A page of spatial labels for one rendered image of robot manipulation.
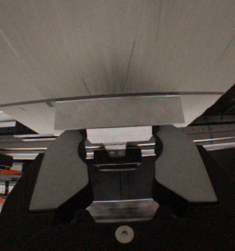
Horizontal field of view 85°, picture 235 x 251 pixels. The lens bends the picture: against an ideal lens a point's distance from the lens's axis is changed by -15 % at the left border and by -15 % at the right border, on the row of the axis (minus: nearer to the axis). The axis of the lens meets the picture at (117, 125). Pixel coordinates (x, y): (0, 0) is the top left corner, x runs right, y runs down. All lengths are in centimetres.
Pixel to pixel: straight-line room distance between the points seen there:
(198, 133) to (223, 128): 10
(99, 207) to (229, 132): 47
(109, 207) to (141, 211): 4
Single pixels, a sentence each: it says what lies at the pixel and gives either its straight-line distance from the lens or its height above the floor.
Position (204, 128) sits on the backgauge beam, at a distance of 51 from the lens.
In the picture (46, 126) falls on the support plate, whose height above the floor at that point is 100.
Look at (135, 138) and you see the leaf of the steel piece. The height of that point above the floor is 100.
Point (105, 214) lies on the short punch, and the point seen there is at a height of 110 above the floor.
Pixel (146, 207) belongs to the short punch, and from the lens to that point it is 19.
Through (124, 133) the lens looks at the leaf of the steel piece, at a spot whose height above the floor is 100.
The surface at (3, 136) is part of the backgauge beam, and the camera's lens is 59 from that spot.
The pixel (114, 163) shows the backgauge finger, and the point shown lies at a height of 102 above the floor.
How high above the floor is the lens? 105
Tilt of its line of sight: 19 degrees down
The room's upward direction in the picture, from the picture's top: 177 degrees clockwise
